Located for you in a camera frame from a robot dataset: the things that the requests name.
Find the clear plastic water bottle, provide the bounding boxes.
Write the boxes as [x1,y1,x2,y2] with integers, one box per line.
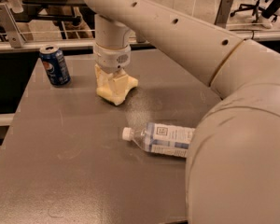
[122,122,194,158]

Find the left grey metal bracket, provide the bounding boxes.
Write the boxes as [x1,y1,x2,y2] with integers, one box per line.
[0,3,25,49]

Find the right grey metal bracket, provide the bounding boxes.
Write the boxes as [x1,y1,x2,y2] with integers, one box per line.
[215,0,233,28]

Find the seated person in background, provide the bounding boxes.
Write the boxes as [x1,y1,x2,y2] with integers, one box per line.
[34,0,96,39]

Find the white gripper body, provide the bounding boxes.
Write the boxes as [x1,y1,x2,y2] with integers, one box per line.
[93,44,131,73]

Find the blue Pepsi can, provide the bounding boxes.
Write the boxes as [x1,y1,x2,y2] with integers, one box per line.
[39,45,71,87]

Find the grey metal bracket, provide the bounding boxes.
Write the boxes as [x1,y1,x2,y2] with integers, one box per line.
[0,3,25,49]
[215,0,233,28]

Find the yellow sponge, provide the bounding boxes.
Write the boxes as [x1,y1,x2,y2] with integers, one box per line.
[107,75,138,105]

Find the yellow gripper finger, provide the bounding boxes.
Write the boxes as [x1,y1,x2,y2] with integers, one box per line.
[94,64,112,100]
[111,69,128,105]

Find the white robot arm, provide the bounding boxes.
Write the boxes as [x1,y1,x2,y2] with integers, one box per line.
[84,0,280,224]

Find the black background desk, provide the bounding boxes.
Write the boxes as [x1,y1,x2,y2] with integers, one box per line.
[23,0,94,38]

